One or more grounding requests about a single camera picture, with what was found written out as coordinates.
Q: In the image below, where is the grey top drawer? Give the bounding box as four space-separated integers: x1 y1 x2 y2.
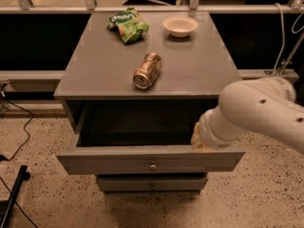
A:
57 106 245 175

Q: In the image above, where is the grey drawer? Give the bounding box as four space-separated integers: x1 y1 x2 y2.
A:
97 173 207 192
57 106 245 175

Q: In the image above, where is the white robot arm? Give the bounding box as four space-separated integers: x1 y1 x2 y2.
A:
191 77 304 154

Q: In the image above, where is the grey drawer cabinet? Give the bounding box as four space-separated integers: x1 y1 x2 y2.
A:
53 10 243 194

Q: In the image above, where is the grey bottom drawer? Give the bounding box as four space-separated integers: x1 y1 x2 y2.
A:
97 173 207 192

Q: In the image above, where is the copper soda can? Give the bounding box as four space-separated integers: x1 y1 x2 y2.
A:
133 52 162 89

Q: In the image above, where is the white bowl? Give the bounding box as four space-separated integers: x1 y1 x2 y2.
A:
162 16 199 38

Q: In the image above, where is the green chip bag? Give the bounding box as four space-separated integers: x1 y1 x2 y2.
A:
107 8 149 45

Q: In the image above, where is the black stand leg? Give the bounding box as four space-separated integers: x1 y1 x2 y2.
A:
0 165 30 228

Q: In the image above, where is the white cable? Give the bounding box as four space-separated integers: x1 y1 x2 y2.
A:
272 2 287 76

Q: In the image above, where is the metal railing frame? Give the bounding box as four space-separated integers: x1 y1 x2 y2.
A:
0 0 304 92

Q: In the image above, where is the black floor cable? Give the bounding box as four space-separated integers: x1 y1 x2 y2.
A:
0 92 36 162

